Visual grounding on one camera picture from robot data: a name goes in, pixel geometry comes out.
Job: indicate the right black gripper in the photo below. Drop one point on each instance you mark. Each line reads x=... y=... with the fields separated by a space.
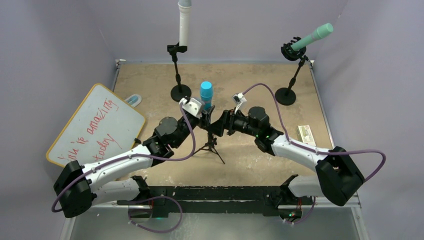
x=218 y=128

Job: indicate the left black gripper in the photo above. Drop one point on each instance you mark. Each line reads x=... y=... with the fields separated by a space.
x=201 y=122

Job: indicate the black tripod mic stand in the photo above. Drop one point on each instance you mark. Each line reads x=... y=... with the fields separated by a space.
x=209 y=146

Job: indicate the blue microphone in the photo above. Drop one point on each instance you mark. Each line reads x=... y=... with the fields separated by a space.
x=206 y=93

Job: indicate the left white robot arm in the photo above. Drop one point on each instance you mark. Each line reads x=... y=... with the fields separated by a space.
x=81 y=186

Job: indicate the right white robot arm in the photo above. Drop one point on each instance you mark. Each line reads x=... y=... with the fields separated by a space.
x=337 y=176

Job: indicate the black round-base stand left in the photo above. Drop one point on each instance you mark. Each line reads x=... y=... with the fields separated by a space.
x=180 y=90

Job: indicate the white microphone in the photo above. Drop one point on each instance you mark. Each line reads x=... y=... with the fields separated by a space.
x=184 y=7

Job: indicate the green microphone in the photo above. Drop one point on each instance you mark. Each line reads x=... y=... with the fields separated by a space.
x=319 y=33

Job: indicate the whiteboard eraser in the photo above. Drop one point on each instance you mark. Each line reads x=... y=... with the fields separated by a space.
x=134 y=100

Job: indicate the small white green box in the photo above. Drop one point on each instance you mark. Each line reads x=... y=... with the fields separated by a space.
x=305 y=135

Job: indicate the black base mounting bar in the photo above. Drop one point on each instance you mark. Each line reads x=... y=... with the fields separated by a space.
x=269 y=201

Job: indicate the yellow-framed whiteboard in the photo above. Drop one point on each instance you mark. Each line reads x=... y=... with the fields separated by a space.
x=103 y=126

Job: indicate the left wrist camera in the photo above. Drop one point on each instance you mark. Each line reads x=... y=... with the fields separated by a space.
x=192 y=105

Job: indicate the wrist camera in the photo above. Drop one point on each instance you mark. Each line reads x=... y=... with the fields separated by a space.
x=192 y=105
x=240 y=101

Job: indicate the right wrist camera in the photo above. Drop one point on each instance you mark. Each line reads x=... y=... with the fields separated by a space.
x=240 y=101

